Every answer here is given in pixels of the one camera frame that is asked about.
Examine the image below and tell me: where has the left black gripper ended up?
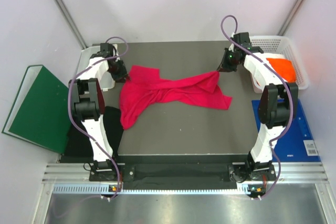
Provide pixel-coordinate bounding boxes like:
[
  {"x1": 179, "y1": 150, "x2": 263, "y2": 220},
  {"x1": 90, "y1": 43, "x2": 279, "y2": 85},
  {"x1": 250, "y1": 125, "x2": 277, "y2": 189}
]
[{"x1": 107, "y1": 59, "x2": 131, "y2": 83}]

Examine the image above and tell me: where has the pink red t-shirt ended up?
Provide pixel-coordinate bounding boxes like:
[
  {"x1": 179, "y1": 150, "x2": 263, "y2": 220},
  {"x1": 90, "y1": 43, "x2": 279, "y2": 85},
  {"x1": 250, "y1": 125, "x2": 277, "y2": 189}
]
[{"x1": 119, "y1": 66, "x2": 232, "y2": 130}]

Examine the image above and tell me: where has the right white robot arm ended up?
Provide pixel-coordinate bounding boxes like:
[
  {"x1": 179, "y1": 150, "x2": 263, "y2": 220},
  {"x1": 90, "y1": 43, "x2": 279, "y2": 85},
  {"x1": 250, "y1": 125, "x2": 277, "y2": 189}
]
[{"x1": 217, "y1": 32, "x2": 298, "y2": 180}]

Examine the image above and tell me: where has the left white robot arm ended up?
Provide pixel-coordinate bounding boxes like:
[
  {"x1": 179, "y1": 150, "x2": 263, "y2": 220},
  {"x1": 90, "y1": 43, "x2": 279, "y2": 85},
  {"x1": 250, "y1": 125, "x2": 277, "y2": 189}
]
[{"x1": 68, "y1": 42, "x2": 129, "y2": 180}]

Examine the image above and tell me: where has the translucent plastic tray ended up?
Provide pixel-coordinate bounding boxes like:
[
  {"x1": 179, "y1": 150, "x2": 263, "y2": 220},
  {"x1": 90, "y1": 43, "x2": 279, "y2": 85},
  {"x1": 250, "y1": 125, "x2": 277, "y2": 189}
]
[{"x1": 77, "y1": 45, "x2": 115, "y2": 91}]

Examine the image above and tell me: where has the white plastic basket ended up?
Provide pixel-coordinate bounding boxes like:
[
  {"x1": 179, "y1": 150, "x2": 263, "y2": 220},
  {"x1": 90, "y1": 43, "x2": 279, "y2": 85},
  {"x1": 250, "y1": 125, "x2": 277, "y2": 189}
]
[{"x1": 250, "y1": 36, "x2": 309, "y2": 90}]

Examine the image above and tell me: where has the orange t-shirt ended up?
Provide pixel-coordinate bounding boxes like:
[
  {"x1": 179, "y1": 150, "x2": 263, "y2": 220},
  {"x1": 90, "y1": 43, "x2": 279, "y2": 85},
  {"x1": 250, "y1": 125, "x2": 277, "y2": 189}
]
[{"x1": 264, "y1": 57, "x2": 296, "y2": 82}]

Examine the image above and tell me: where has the black folded t-shirt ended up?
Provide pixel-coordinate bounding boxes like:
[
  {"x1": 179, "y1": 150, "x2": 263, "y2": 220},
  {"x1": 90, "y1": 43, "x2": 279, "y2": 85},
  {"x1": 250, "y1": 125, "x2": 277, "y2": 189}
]
[{"x1": 64, "y1": 106, "x2": 124, "y2": 158}]

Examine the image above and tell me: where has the blue folder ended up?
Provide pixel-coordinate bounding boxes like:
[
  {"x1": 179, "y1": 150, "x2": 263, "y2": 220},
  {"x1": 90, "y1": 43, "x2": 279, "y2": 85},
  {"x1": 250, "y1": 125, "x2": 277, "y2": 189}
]
[{"x1": 251, "y1": 98, "x2": 321, "y2": 162}]

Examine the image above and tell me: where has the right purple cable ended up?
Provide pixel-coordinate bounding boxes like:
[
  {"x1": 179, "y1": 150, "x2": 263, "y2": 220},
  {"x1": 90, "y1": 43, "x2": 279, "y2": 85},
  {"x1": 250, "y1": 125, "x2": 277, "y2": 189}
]
[{"x1": 220, "y1": 15, "x2": 294, "y2": 200}]

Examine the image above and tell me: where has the purple cable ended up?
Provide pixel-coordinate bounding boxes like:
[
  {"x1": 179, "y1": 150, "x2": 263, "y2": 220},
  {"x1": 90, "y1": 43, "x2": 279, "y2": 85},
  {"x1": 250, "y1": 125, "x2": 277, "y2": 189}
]
[
  {"x1": 67, "y1": 36, "x2": 129, "y2": 200},
  {"x1": 220, "y1": 15, "x2": 294, "y2": 200}
]

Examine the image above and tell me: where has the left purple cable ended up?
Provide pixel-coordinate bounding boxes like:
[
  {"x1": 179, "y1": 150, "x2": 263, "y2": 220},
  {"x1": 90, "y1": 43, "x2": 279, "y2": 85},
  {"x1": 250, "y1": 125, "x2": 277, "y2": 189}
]
[{"x1": 67, "y1": 36, "x2": 129, "y2": 200}]

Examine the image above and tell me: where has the left aluminium frame post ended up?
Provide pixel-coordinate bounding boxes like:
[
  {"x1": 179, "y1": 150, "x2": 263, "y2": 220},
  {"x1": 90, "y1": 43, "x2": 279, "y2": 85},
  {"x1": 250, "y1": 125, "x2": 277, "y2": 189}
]
[{"x1": 54, "y1": 0, "x2": 88, "y2": 49}]

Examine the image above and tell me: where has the aluminium frame post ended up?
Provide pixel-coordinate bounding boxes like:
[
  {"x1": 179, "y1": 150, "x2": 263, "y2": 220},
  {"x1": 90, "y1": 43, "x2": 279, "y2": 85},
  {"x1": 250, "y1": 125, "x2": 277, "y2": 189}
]
[
  {"x1": 54, "y1": 0, "x2": 88, "y2": 49},
  {"x1": 277, "y1": 0, "x2": 305, "y2": 36}
]

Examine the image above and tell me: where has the green ring binder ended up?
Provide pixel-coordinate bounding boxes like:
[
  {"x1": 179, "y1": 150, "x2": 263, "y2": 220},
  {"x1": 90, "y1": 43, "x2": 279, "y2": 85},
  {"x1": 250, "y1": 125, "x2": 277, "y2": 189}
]
[{"x1": 2, "y1": 65, "x2": 71, "y2": 154}]

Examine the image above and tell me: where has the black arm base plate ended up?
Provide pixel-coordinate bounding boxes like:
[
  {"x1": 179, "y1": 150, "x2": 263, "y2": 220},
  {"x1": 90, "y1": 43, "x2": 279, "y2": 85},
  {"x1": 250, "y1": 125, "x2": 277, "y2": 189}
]
[{"x1": 88, "y1": 163, "x2": 278, "y2": 190}]

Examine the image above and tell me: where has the perforated cable duct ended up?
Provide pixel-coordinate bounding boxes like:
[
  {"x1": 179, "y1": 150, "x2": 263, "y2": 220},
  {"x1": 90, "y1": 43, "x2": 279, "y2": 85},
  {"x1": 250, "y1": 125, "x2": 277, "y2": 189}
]
[{"x1": 53, "y1": 184, "x2": 261, "y2": 195}]

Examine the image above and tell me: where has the right aluminium frame post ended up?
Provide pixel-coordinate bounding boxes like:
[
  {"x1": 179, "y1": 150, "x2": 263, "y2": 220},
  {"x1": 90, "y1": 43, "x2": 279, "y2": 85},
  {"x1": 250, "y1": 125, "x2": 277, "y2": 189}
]
[{"x1": 277, "y1": 0, "x2": 305, "y2": 36}]

